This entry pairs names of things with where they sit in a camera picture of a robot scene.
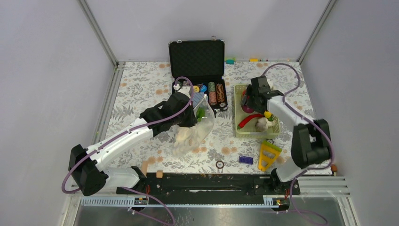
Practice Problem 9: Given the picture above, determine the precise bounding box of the yellow toy corn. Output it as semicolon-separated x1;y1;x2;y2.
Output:
264;111;274;121

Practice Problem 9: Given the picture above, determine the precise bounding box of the green toy leaf vegetable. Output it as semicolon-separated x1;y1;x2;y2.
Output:
196;107;206;122

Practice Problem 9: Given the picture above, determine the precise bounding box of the white toy mushroom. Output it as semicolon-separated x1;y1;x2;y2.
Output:
255;117;275;132

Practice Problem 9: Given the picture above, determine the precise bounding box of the wooden cone block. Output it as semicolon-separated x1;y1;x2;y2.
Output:
141;161;149;176

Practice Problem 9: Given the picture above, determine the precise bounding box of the blue toy brick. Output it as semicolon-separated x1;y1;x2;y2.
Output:
239;155;254;165

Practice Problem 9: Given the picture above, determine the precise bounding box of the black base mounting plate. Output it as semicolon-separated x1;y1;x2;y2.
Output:
133;173;301;205

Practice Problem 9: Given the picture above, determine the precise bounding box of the green toy block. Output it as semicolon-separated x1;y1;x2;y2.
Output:
225;57;236;65

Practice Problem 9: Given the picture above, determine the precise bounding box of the floral table mat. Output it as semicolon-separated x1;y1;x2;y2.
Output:
106;62;315;174

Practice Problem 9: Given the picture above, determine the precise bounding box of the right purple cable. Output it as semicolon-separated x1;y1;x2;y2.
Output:
261;63;336;226

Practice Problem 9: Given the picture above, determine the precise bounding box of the black poker chip case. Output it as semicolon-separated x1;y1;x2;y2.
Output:
168;39;229;113

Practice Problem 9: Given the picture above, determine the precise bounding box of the yellow triangular plastic tool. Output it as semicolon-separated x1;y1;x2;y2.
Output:
257;141;282;172

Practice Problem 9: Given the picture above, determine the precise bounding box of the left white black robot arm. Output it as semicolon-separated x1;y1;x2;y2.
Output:
62;86;197;196

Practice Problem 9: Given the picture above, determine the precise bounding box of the small wooden cube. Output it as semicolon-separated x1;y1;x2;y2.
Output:
156;170;164;178

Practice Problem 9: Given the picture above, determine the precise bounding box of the green plastic basket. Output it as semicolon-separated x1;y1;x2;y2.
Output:
233;83;281;139

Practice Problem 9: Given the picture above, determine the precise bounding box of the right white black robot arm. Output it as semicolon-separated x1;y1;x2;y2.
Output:
241;76;333;194

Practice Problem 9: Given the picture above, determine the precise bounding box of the purple toy onion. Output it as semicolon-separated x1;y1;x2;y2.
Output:
241;105;254;114

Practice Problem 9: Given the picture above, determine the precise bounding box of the brown wooden peg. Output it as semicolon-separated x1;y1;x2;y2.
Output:
331;164;337;173

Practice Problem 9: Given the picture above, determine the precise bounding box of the clear dotted zip top bag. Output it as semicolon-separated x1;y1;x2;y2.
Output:
171;93;215;156

